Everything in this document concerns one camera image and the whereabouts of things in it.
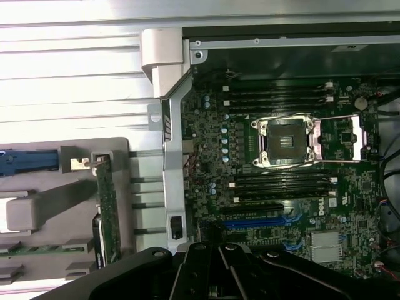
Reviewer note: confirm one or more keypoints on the black and silver PC case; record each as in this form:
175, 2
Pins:
173, 140

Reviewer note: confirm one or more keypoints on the RAM slot with white clips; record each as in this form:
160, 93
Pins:
278, 100
281, 182
281, 197
278, 86

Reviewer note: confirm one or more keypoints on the metal socket cover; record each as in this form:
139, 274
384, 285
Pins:
359, 140

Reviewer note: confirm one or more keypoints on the grey plastic parts rack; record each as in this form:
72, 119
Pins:
62, 225

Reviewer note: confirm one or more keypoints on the hard disk in blue caddy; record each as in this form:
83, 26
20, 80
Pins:
31, 161

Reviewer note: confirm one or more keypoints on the RAM slot with black clips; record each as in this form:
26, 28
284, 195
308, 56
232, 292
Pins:
281, 189
278, 93
278, 107
281, 174

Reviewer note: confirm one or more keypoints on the silver coin battery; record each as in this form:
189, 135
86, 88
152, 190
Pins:
361, 103

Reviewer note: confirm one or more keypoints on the long black expansion slot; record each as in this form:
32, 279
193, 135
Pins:
253, 209

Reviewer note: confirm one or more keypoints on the green RAM stick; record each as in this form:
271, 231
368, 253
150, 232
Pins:
40, 250

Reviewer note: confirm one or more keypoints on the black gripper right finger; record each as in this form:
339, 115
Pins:
240, 275

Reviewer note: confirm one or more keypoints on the green Dell motherboard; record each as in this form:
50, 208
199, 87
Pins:
212, 125

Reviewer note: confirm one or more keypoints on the blue expansion slot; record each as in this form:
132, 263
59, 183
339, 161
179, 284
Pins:
253, 224

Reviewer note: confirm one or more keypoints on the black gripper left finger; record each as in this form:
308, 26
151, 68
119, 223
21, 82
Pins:
193, 275

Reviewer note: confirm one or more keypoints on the silver finned heatsink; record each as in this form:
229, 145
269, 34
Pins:
325, 247

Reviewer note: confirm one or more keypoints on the CPU socket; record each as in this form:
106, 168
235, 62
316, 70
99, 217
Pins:
282, 140

